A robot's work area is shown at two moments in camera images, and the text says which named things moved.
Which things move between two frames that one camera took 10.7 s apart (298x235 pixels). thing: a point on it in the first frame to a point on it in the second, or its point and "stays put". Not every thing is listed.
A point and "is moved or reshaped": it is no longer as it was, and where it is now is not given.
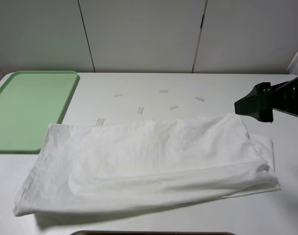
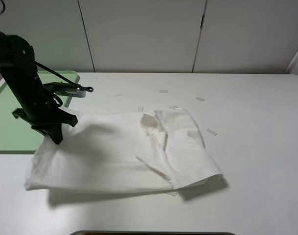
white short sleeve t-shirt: (88, 166) is moved or reshaped
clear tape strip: (200, 99) stays put
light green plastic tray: (25, 106) stays put
